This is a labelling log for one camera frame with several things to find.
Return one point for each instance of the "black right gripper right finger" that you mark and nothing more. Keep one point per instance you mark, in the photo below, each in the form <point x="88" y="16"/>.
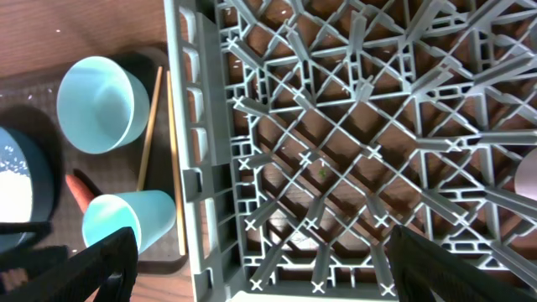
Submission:
<point x="423" y="271"/>

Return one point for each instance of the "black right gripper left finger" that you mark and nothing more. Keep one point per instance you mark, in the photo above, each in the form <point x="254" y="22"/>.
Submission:
<point x="107" y="269"/>

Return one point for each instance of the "light blue plastic cup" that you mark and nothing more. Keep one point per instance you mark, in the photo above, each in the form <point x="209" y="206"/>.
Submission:
<point x="149" y="213"/>

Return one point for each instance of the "pink plastic cup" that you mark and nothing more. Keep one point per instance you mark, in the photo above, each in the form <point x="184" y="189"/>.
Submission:
<point x="525" y="179"/>

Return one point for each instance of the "light blue bowl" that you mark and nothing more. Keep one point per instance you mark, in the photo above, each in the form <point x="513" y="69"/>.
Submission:
<point x="101" y="106"/>

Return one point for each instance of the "grey dishwasher rack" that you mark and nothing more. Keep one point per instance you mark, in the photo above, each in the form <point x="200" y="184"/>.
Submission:
<point x="308" y="130"/>

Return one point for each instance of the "orange carrot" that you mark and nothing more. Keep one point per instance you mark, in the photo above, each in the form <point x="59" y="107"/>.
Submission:
<point x="80" y="191"/>

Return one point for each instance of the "dark brown serving tray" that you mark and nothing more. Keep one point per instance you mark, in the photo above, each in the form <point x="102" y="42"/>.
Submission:
<point x="28" y="105"/>

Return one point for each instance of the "pile of white rice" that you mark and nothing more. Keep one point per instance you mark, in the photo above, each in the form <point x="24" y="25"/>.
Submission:
<point x="16" y="197"/>

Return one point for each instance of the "dark blue plate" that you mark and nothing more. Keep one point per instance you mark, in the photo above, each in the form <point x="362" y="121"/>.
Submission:
<point x="22" y="155"/>

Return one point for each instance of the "wooden chopstick left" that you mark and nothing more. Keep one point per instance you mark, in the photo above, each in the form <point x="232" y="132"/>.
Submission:
<point x="150" y="130"/>

